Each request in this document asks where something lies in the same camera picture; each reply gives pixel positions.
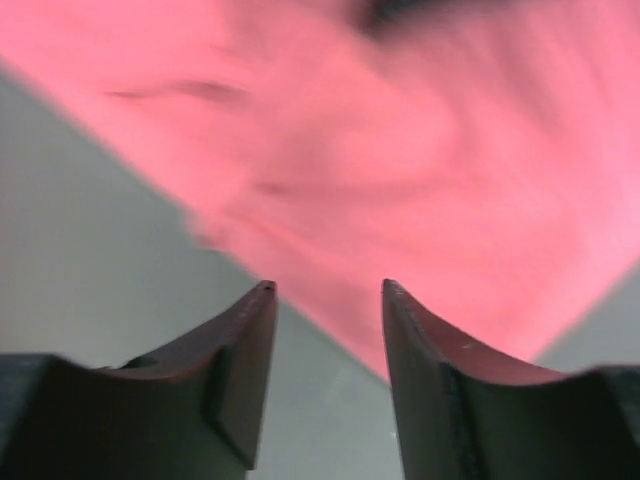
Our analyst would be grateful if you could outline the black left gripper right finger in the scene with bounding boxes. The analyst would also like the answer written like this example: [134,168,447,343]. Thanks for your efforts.
[382,280,639,479]

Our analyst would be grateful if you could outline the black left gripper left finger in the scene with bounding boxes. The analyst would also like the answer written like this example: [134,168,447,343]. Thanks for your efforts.
[1,281,277,479]

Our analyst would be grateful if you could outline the pink t shirt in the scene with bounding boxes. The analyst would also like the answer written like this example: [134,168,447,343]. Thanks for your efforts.
[1,1,639,375]

